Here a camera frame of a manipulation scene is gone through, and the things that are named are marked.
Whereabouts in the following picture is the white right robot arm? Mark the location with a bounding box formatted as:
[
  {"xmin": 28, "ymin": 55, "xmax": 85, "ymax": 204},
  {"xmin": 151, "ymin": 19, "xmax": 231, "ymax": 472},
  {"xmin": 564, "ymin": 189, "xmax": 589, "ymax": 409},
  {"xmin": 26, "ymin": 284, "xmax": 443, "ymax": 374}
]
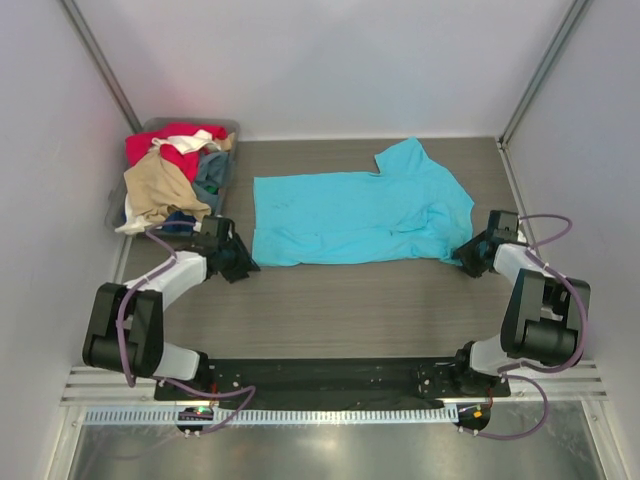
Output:
[{"xmin": 450, "ymin": 210, "xmax": 591, "ymax": 396}]

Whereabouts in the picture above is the white slotted cable duct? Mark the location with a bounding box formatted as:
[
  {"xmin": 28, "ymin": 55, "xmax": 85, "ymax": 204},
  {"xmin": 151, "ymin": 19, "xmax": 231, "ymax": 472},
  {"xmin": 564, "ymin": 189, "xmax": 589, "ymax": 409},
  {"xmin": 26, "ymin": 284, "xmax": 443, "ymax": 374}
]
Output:
[{"xmin": 83, "ymin": 404, "xmax": 458, "ymax": 427}]

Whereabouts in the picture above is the grey plastic bin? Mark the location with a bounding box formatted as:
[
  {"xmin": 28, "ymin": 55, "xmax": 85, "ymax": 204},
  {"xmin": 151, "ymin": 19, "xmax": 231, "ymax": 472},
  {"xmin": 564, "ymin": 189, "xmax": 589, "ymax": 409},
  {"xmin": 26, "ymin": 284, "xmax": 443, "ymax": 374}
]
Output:
[{"xmin": 104, "ymin": 117, "xmax": 240, "ymax": 230}]

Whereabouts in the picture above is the red t shirt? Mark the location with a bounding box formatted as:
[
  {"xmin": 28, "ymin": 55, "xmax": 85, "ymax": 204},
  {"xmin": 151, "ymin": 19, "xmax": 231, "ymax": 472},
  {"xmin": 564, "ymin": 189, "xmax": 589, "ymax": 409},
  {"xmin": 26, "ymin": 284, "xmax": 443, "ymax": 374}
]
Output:
[{"xmin": 125, "ymin": 122, "xmax": 235, "ymax": 182}]

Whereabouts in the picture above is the right aluminium frame post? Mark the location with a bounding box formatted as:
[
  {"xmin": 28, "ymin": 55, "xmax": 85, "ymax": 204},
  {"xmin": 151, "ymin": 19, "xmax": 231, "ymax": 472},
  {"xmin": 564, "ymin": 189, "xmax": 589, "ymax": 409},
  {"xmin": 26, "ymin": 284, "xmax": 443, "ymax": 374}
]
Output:
[{"xmin": 497, "ymin": 0, "xmax": 594, "ymax": 149}]

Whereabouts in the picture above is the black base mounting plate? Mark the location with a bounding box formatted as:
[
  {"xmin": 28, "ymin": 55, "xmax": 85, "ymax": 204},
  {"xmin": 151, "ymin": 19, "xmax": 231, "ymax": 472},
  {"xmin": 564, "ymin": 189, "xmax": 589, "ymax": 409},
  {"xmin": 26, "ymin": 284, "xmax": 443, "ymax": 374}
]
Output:
[{"xmin": 185, "ymin": 357, "xmax": 511, "ymax": 411}]

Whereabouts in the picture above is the white t shirt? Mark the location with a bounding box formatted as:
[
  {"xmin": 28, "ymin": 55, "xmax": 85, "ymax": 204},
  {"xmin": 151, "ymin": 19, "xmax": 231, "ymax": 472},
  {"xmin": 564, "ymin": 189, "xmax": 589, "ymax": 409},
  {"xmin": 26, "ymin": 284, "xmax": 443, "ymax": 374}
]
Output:
[{"xmin": 116, "ymin": 123, "xmax": 234, "ymax": 235}]

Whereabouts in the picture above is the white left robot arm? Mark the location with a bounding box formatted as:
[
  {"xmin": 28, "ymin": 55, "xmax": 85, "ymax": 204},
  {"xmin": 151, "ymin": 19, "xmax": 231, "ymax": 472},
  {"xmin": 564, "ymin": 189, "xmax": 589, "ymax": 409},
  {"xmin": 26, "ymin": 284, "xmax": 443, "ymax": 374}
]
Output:
[{"xmin": 82, "ymin": 216, "xmax": 260, "ymax": 400}]

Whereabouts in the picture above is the turquoise t shirt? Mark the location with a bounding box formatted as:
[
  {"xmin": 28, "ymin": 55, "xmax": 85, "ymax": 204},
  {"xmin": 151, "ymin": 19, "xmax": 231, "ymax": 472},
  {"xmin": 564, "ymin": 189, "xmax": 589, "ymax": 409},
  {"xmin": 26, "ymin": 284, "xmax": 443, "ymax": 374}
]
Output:
[{"xmin": 252, "ymin": 137, "xmax": 474, "ymax": 267}]

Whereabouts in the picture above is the aluminium front rail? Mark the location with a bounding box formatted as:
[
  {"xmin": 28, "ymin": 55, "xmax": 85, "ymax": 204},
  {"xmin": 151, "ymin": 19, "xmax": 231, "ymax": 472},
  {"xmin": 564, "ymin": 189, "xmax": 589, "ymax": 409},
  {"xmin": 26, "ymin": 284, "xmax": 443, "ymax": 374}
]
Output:
[{"xmin": 60, "ymin": 361, "xmax": 608, "ymax": 407}]

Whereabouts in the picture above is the dark blue t shirt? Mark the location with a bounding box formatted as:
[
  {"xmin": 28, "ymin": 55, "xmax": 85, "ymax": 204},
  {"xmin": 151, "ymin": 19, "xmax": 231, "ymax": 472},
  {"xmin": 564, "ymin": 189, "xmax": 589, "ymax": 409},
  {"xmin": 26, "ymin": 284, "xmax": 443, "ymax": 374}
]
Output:
[{"xmin": 160, "ymin": 211, "xmax": 196, "ymax": 235}]

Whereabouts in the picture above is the grey blue t shirt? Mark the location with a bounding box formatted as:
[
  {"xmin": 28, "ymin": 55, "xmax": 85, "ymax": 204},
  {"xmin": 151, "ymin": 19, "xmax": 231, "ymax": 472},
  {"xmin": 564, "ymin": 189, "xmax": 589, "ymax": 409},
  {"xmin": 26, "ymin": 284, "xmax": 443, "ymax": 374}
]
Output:
[{"xmin": 193, "ymin": 151, "xmax": 229, "ymax": 194}]

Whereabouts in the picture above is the left aluminium frame post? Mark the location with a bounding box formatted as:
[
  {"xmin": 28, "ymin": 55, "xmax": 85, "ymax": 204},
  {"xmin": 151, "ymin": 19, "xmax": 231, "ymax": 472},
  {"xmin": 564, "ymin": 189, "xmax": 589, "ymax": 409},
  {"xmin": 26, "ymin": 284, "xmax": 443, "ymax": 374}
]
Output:
[{"xmin": 58, "ymin": 0, "xmax": 142, "ymax": 133}]

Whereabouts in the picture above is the aluminium frame post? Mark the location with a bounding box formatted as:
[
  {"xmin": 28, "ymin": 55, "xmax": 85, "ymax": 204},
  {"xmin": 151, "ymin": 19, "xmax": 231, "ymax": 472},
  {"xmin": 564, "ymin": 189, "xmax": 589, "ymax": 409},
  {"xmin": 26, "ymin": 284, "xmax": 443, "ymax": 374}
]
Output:
[
  {"xmin": 497, "ymin": 0, "xmax": 594, "ymax": 149},
  {"xmin": 58, "ymin": 0, "xmax": 142, "ymax": 133}
]

